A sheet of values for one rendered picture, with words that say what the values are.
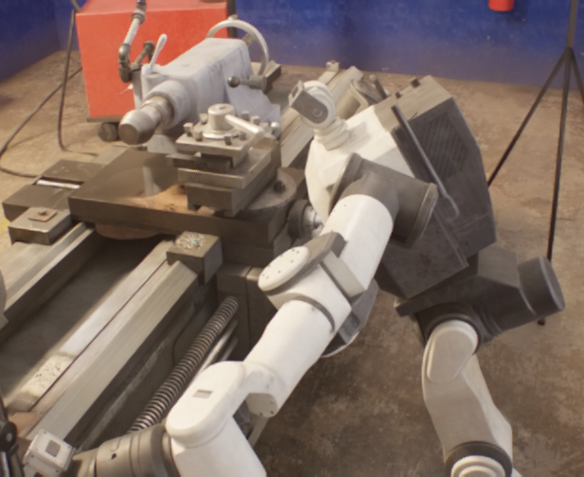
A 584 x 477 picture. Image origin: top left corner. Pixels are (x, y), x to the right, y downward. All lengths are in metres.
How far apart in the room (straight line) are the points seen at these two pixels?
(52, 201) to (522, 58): 4.07
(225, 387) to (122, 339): 0.88
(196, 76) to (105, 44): 2.56
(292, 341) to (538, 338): 2.29
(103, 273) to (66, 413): 0.69
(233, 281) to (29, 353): 0.51
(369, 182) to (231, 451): 0.50
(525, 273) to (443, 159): 0.29
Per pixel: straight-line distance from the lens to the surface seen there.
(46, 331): 2.01
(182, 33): 4.69
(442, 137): 1.38
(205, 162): 1.86
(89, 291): 2.13
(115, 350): 1.70
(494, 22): 5.71
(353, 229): 1.08
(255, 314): 2.01
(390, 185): 1.21
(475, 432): 1.74
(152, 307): 1.81
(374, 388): 2.86
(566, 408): 2.88
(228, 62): 2.40
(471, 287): 1.51
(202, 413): 0.85
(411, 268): 1.45
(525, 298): 1.53
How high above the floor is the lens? 1.84
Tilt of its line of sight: 29 degrees down
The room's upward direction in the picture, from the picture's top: 2 degrees counter-clockwise
